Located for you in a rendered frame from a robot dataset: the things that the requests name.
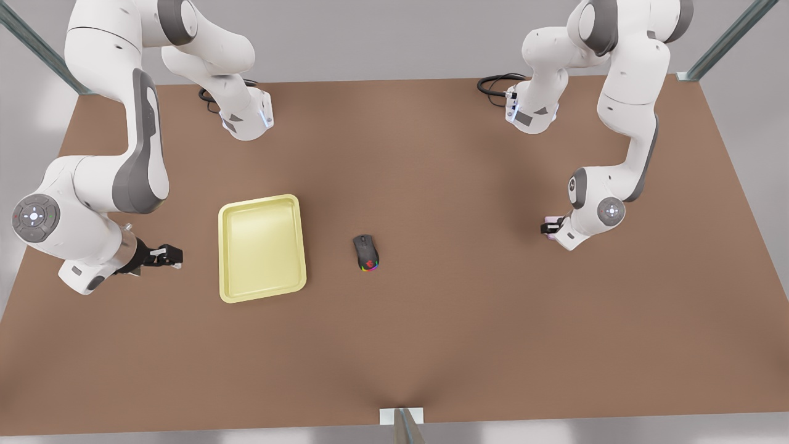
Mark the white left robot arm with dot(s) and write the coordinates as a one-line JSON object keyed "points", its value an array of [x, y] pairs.
{"points": [[629, 80]]}

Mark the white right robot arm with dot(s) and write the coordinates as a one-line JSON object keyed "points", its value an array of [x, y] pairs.
{"points": [[92, 179]]}

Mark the yellow rectangular tray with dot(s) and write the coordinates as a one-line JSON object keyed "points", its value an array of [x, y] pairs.
{"points": [[262, 248]]}

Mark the black computer mouse rainbow light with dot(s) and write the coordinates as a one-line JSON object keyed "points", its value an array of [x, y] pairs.
{"points": [[366, 251]]}

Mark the silver frame post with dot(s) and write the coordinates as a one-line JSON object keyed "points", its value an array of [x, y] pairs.
{"points": [[404, 425], [37, 43], [727, 40]]}

